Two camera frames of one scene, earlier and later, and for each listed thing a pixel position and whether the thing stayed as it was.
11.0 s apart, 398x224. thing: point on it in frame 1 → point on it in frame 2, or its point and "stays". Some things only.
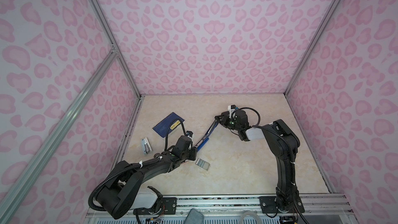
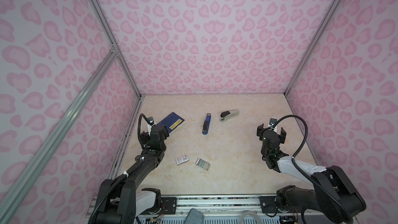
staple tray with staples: [203, 164] stays
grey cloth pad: [194, 217] stays
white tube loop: [249, 213] stays
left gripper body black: [190, 155] → [145, 138]
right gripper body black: [232, 124] → [262, 133]
